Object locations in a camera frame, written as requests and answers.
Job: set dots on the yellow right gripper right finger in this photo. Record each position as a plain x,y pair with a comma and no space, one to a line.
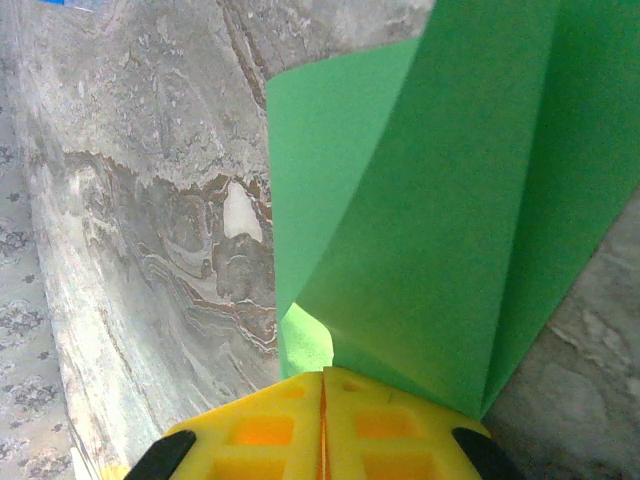
390,435

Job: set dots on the green paper sheet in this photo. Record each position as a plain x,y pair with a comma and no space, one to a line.
450,200

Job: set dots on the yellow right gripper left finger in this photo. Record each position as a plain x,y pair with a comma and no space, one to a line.
260,435

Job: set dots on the blue toy brick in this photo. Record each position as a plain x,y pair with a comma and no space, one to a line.
52,2

